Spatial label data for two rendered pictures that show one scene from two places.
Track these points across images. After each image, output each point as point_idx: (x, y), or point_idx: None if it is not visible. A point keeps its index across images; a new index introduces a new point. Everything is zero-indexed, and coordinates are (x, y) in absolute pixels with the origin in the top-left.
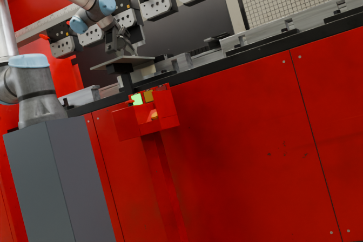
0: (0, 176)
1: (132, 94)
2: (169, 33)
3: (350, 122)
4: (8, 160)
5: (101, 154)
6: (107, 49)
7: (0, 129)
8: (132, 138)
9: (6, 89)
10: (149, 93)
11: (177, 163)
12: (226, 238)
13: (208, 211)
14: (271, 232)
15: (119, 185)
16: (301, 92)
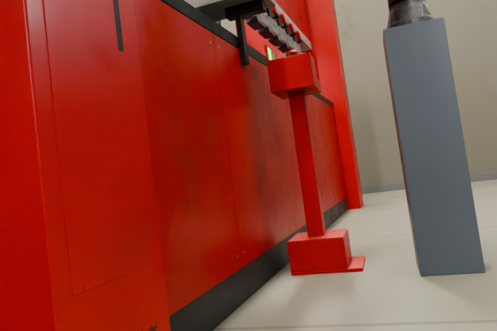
0: (134, 34)
1: (267, 46)
2: None
3: None
4: (447, 42)
5: (220, 98)
6: None
7: None
8: (316, 87)
9: None
10: (274, 55)
11: (264, 140)
12: (285, 222)
13: (277, 194)
14: (296, 215)
15: (234, 149)
16: None
